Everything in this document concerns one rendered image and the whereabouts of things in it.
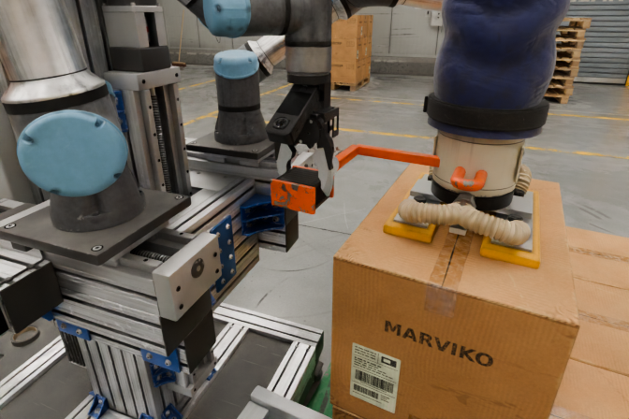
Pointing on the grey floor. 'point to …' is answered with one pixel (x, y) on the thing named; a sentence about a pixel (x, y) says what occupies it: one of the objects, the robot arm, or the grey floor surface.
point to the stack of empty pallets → (567, 58)
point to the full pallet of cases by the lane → (351, 51)
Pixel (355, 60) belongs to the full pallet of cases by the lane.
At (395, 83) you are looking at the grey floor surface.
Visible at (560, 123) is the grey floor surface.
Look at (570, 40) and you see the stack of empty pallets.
